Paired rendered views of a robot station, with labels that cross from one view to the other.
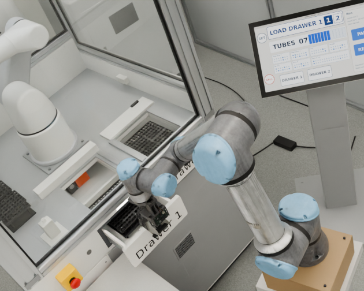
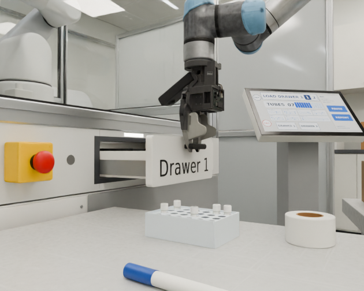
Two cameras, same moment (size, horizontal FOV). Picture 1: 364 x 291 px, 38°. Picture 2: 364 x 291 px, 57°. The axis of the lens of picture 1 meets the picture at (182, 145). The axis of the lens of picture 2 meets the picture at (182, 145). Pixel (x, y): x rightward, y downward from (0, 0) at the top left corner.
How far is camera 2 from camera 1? 1.66 m
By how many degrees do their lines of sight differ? 49
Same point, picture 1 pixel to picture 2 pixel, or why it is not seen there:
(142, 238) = (172, 145)
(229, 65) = not seen: hidden behind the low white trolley
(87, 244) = (74, 143)
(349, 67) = (332, 126)
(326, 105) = (303, 178)
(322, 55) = (308, 115)
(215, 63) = not seen: hidden behind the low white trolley
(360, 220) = not seen: outside the picture
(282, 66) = (277, 116)
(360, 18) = (331, 100)
